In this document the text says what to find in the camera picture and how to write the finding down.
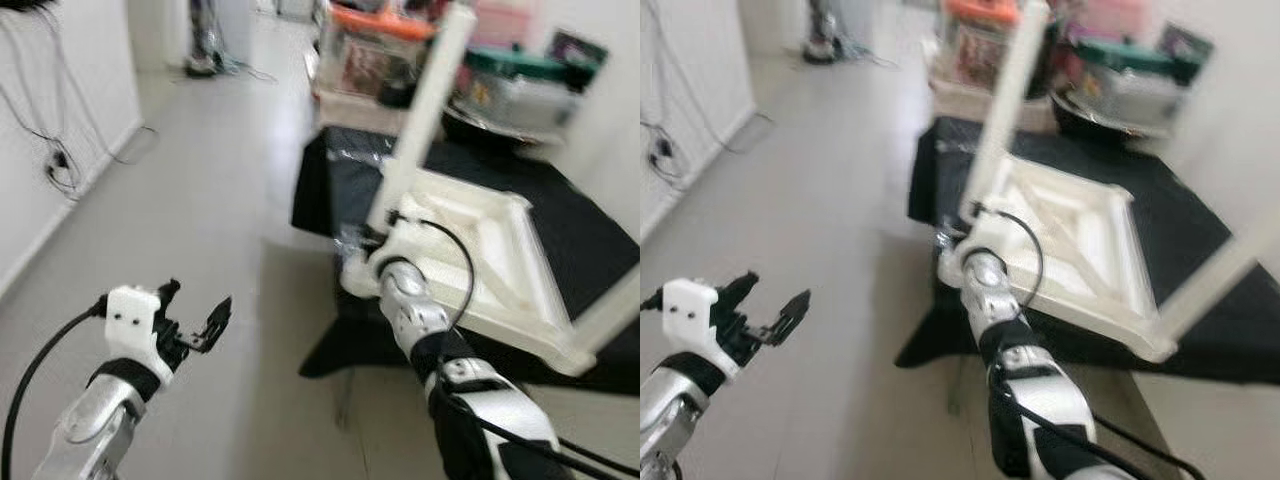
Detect black wall cables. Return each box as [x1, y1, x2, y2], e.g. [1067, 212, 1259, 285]
[640, 118, 693, 193]
[0, 8, 88, 203]

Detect green pot lid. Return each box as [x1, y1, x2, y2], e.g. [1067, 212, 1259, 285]
[1073, 36, 1183, 73]
[463, 46, 573, 83]

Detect pink plastic bag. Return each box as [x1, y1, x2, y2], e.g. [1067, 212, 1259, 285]
[468, 0, 548, 53]
[1078, 0, 1153, 43]

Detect purple and black box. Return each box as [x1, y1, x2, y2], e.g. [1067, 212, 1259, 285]
[543, 28, 611, 93]
[1158, 20, 1218, 85]

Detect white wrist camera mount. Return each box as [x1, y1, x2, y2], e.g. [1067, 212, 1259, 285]
[943, 213, 1003, 283]
[363, 209, 433, 293]
[659, 277, 723, 378]
[103, 284, 168, 388]

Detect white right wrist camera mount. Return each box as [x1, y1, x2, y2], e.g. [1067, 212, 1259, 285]
[943, 213, 1003, 283]
[363, 209, 433, 293]

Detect white appliance cabinet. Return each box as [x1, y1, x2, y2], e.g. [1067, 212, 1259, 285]
[215, 0, 258, 67]

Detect white plastic children table top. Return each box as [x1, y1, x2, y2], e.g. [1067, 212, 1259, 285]
[938, 148, 1183, 365]
[338, 163, 603, 381]

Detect upright vacuum cleaner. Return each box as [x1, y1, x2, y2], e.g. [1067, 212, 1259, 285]
[803, 0, 848, 68]
[184, 0, 228, 81]

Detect black tablecloth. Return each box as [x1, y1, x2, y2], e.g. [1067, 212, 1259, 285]
[893, 114, 1280, 388]
[290, 127, 641, 397]

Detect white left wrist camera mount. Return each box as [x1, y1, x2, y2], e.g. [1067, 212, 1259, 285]
[103, 284, 168, 388]
[659, 277, 723, 378]

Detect beige ribbed box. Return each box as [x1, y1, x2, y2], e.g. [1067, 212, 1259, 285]
[313, 84, 423, 138]
[928, 74, 1063, 133]

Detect black floor cable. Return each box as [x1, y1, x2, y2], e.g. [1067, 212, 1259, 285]
[680, 110, 778, 158]
[60, 123, 163, 173]

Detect storage box with red poster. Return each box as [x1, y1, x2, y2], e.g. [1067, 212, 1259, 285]
[943, 0, 1033, 88]
[318, 4, 438, 103]

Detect clear plastic container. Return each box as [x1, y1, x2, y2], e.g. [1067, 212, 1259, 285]
[1063, 58, 1193, 128]
[453, 68, 583, 138]

